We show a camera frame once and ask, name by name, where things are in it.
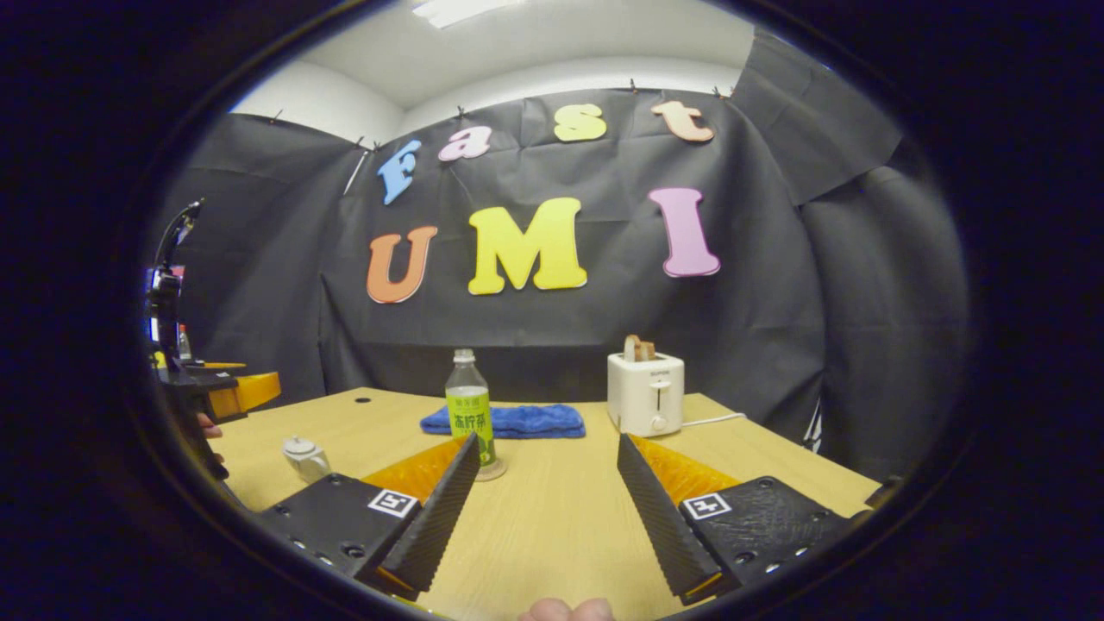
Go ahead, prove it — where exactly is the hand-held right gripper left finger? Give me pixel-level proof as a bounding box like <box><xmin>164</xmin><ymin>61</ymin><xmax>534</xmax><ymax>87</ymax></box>
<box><xmin>259</xmin><ymin>434</ymin><xmax>480</xmax><ymax>602</ymax></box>

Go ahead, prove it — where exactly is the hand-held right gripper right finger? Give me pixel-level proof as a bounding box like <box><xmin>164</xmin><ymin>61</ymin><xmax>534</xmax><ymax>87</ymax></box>
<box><xmin>616</xmin><ymin>434</ymin><xmax>863</xmax><ymax>606</ymax></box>

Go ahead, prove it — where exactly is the green label water bottle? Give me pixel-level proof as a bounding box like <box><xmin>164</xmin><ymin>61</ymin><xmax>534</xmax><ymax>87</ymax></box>
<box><xmin>445</xmin><ymin>348</ymin><xmax>498</xmax><ymax>471</ymax></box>

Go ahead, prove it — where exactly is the white teacup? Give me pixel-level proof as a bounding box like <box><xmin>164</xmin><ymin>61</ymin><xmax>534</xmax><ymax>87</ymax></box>
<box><xmin>285</xmin><ymin>447</ymin><xmax>332</xmax><ymax>484</ymax></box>

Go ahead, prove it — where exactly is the computer monitor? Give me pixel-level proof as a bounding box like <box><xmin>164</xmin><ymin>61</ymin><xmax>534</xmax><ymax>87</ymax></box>
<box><xmin>148</xmin><ymin>266</ymin><xmax>187</xmax><ymax>346</ymax></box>

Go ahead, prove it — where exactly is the blue towel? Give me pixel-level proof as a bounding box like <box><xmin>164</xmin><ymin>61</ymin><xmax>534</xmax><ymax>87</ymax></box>
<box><xmin>420</xmin><ymin>403</ymin><xmax>587</xmax><ymax>441</ymax></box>

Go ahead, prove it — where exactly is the white toaster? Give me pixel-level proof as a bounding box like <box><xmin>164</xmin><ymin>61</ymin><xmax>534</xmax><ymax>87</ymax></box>
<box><xmin>606</xmin><ymin>351</ymin><xmax>686</xmax><ymax>438</ymax></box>

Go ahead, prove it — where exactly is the black backdrop cloth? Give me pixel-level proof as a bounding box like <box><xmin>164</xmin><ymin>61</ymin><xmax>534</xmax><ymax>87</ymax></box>
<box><xmin>164</xmin><ymin>26</ymin><xmax>971</xmax><ymax>486</ymax></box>

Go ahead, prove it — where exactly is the ceiling light panel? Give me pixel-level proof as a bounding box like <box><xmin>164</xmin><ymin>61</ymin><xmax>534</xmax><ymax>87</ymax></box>
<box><xmin>411</xmin><ymin>0</ymin><xmax>529</xmax><ymax>30</ymax></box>

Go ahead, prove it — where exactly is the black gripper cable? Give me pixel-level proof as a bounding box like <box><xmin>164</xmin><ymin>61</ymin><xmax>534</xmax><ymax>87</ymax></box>
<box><xmin>153</xmin><ymin>198</ymin><xmax>206</xmax><ymax>279</ymax></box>

